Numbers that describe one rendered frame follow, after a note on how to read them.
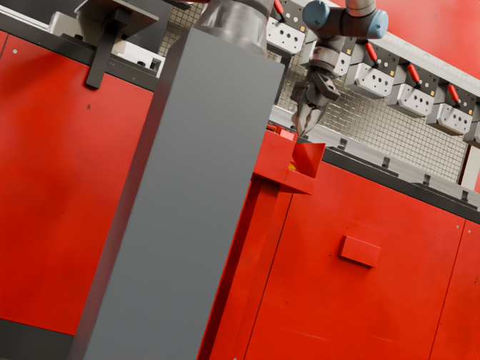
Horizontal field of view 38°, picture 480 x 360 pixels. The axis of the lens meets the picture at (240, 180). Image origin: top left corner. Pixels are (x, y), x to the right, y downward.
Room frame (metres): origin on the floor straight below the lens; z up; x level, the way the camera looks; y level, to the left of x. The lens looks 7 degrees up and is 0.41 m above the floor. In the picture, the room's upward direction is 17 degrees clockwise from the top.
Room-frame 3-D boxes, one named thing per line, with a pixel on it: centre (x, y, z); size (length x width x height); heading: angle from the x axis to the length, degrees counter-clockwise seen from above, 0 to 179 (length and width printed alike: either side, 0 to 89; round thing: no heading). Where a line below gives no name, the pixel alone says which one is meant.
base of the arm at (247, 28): (1.25, 0.09, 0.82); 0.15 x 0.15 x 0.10
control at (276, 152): (1.92, -0.07, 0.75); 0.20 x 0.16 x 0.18; 118
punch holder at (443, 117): (2.65, -0.71, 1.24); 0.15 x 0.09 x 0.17; 115
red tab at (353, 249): (2.36, -0.46, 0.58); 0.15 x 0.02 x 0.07; 115
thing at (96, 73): (1.90, 0.46, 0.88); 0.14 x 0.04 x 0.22; 25
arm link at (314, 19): (1.82, -0.10, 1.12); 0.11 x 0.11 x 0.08; 60
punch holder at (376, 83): (2.48, -0.34, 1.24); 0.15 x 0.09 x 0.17; 115
